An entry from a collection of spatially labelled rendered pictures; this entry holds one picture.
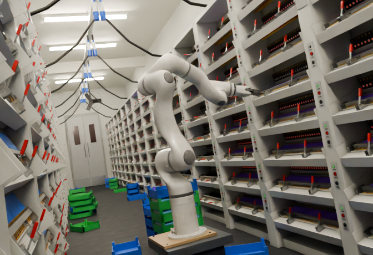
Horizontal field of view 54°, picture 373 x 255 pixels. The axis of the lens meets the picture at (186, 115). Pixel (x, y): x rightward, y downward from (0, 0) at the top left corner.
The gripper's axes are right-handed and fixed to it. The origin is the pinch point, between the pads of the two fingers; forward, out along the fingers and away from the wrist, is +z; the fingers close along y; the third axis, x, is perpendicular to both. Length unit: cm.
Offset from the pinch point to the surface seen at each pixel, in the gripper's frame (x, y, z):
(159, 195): -65, -49, -44
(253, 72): 14.8, -8.1, 2.6
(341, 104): -15, 56, 13
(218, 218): -89, -119, 28
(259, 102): -3.9, -7.9, 6.6
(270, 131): -22.3, -1.0, 10.4
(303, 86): -3.3, 37.6, 6.3
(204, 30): 70, -86, -3
